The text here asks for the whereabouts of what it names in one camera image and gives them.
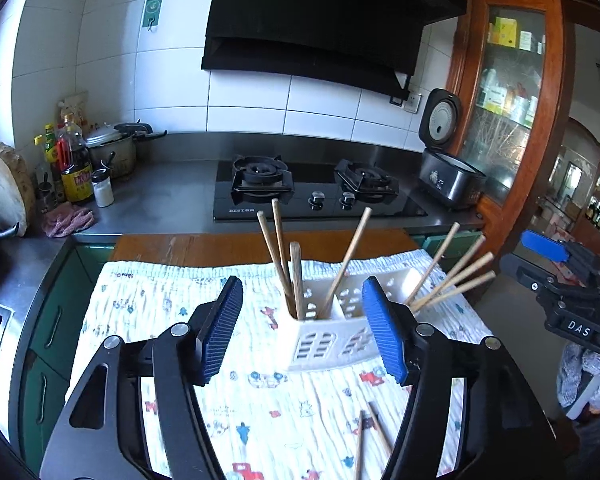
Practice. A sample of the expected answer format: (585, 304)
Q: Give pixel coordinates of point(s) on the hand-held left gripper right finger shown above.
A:
(382, 330)

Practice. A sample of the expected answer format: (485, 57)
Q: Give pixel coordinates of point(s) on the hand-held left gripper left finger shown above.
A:
(222, 330)

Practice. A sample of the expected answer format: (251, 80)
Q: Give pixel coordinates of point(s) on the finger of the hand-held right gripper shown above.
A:
(522, 272)
(545, 247)

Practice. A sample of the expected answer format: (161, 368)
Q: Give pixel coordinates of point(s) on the white plastic utensil holder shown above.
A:
(330, 345)

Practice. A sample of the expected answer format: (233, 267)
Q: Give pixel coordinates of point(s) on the wooden chopstick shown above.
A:
(465, 287)
(380, 430)
(460, 276)
(345, 260)
(435, 260)
(359, 450)
(455, 265)
(280, 230)
(275, 255)
(296, 280)

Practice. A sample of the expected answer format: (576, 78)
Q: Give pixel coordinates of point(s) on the printed cartoon cloth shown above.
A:
(280, 410)

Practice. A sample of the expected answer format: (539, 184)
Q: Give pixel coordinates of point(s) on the black rice cooker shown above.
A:
(450, 175)

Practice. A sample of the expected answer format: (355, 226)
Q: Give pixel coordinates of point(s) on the wooden glass door cabinet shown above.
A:
(550, 110)

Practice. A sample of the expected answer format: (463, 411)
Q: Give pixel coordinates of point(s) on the black gas stove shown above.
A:
(320, 200)

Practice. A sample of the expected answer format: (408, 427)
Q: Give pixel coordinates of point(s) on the green base cabinet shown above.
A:
(55, 320)

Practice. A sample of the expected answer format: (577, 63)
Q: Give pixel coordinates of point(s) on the white jar black lid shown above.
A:
(103, 192)

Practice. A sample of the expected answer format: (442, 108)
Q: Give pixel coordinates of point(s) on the pink rag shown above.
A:
(70, 221)

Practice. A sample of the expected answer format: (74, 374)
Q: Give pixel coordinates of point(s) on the steel pressure cooker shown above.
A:
(115, 150)

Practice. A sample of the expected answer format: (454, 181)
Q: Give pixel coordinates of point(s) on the dark oil bottle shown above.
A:
(76, 170)

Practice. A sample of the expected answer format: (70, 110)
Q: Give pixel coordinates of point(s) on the small dark bottle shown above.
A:
(44, 192)

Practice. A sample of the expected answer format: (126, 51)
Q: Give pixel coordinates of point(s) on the yellow cap bottle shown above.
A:
(51, 147)

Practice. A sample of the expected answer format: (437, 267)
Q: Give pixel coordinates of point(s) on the round wooden cutting board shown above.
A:
(5, 185)

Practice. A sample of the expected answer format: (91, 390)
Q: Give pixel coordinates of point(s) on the food packet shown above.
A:
(75, 105)

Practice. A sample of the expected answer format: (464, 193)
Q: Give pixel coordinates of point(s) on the black range hood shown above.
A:
(320, 20)

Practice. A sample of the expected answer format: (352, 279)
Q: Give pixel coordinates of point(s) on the wall socket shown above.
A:
(413, 102)

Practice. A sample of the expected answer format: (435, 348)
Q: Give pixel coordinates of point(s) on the green wall hook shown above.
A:
(152, 10)

